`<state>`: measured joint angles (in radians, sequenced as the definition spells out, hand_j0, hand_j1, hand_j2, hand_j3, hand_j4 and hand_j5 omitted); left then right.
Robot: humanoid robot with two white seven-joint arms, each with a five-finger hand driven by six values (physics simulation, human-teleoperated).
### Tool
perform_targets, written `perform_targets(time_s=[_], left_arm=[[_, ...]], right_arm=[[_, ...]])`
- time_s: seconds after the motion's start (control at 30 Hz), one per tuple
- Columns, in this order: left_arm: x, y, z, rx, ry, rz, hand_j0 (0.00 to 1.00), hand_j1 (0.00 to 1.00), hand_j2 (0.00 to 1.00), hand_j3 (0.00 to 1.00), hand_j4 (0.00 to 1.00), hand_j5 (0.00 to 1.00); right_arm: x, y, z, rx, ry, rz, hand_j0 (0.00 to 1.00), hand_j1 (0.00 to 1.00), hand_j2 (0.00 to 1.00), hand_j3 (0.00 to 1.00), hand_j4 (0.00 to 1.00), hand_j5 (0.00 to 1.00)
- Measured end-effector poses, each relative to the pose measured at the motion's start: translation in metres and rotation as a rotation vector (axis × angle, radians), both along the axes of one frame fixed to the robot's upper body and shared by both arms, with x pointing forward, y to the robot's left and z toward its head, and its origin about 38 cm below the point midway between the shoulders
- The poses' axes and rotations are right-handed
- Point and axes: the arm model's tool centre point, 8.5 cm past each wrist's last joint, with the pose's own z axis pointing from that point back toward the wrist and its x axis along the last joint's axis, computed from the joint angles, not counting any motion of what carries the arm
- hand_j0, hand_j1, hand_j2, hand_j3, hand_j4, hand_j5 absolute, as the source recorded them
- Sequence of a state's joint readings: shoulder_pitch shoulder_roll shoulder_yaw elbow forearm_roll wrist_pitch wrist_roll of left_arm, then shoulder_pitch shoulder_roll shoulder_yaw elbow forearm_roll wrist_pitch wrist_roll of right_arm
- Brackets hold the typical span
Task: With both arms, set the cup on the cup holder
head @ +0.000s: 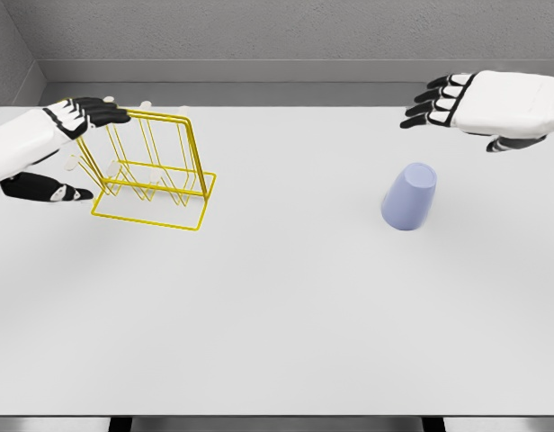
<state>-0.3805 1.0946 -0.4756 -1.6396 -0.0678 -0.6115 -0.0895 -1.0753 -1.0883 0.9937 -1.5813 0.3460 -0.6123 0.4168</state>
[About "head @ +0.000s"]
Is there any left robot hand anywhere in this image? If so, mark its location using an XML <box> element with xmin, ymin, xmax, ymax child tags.
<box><xmin>0</xmin><ymin>96</ymin><xmax>132</xmax><ymax>203</ymax></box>

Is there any yellow wire cup holder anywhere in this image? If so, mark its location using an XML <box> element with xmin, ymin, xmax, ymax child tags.
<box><xmin>63</xmin><ymin>95</ymin><xmax>218</xmax><ymax>233</ymax></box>

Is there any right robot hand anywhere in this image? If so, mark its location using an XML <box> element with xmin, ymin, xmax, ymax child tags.
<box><xmin>398</xmin><ymin>69</ymin><xmax>554</xmax><ymax>153</ymax></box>

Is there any lavender cup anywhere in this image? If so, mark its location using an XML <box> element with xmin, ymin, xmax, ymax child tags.
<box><xmin>380</xmin><ymin>162</ymin><xmax>439</xmax><ymax>233</ymax></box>

